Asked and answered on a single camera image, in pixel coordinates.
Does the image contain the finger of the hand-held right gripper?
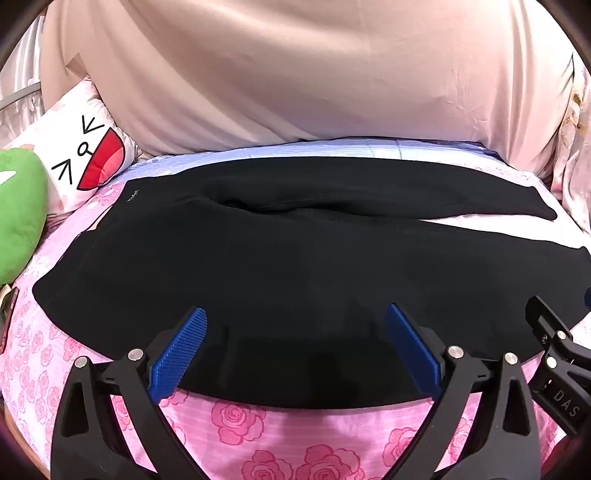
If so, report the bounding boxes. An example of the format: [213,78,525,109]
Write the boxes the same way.
[525,295,591,371]

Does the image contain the floral folded blanket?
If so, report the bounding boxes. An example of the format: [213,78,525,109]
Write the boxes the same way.
[549,51,591,232]

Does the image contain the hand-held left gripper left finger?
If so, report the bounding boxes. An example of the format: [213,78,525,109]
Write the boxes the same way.
[51,306,208,480]

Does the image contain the green plush toy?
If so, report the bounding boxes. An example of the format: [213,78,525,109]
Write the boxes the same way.
[0,147,49,286]

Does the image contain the cartoon face pillow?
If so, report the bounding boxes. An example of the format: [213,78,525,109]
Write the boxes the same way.
[0,76,144,217]

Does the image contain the black pants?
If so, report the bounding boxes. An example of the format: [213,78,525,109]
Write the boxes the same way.
[32,159,591,411]

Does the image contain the pink floral bed sheet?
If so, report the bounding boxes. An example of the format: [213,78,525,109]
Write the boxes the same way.
[0,137,591,480]

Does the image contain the beige blanket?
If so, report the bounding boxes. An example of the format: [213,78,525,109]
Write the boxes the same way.
[39,0,578,178]

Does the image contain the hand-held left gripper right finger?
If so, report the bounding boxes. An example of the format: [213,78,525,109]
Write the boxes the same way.
[385,302,546,480]

